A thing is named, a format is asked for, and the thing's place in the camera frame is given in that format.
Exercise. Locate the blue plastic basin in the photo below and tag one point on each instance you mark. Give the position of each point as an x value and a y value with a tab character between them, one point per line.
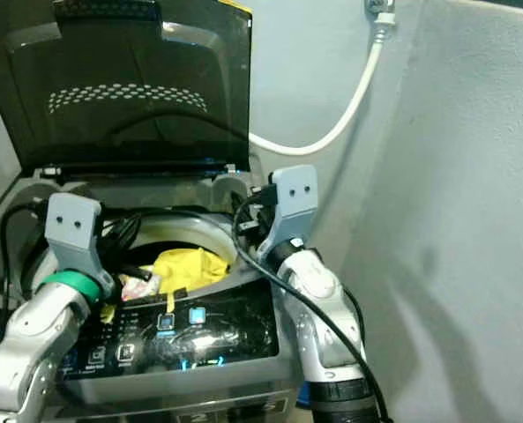
302	392

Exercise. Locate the yellow garment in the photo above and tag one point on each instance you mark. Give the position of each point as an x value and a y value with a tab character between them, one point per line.
190	269

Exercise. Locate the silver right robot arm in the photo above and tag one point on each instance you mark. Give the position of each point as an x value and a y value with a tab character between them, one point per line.
318	308

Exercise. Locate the grey top-load washing machine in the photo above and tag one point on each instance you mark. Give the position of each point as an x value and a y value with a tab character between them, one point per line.
212	388

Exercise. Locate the white red patterned cloth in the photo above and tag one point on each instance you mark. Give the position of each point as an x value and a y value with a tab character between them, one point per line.
136	289

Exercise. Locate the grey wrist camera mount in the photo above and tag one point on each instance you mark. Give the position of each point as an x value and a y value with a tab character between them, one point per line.
295	189
71	231

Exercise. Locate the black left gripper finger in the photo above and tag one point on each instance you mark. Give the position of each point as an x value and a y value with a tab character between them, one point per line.
140	273

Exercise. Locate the dark transparent washer lid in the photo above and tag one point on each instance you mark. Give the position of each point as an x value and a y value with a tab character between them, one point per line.
111	62

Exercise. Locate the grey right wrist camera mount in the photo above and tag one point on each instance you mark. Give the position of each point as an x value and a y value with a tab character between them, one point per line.
295	189

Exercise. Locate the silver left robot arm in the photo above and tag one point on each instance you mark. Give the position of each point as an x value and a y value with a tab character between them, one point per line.
23	344

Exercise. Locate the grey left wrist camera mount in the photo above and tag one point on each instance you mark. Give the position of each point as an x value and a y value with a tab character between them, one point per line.
71	231

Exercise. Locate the grey wall tap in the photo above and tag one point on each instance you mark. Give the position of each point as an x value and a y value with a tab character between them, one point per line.
380	7

